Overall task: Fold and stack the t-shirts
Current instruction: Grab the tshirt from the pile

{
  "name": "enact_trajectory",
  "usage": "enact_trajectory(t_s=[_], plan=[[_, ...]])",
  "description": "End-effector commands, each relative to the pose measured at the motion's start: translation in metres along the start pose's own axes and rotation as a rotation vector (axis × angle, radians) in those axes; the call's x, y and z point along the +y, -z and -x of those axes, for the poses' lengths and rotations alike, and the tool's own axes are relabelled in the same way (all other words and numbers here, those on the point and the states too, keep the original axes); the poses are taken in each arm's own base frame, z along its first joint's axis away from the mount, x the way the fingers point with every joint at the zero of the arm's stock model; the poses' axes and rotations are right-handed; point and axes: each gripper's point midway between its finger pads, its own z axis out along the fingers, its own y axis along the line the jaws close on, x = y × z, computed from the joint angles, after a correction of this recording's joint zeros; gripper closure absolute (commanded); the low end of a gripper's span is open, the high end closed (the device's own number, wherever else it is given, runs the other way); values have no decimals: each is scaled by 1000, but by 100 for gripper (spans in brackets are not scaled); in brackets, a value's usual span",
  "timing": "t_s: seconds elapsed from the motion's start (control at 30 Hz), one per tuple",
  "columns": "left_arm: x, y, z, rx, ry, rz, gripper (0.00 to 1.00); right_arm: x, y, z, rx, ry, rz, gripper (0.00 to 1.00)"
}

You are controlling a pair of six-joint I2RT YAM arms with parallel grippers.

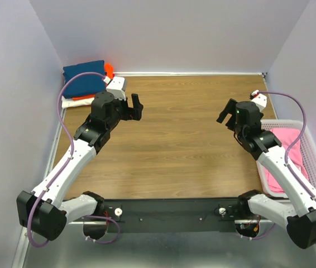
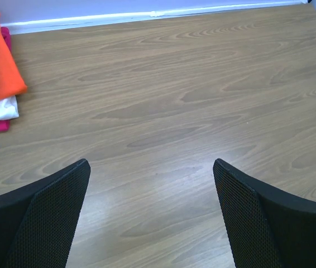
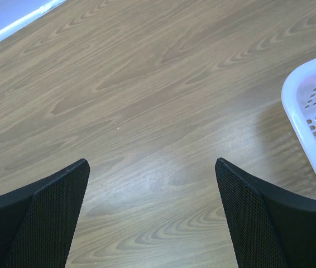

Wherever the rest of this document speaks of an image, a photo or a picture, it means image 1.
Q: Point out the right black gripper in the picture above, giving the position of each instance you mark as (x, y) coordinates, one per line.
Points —
(230, 108)

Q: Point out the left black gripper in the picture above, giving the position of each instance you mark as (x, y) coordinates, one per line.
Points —
(135, 113)

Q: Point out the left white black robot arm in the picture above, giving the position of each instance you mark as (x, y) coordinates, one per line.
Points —
(44, 210)

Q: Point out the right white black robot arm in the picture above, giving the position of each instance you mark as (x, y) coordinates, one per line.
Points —
(299, 219)

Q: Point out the folded orange t shirt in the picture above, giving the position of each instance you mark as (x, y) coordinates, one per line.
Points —
(108, 68)

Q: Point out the folded blue t shirt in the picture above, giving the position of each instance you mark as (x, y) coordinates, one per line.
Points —
(86, 84)

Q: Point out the folded white t shirt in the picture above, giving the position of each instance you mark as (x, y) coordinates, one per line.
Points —
(70, 103)

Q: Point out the white plastic laundry basket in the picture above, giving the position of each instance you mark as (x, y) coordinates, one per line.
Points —
(307, 148)

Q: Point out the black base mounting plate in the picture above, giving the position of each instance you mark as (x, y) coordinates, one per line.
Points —
(180, 215)

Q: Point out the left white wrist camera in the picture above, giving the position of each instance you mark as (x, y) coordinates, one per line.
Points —
(116, 87)

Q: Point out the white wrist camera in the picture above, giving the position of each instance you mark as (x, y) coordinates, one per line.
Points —
(116, 87)
(259, 100)

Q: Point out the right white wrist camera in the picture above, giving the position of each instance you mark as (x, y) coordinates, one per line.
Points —
(259, 100)

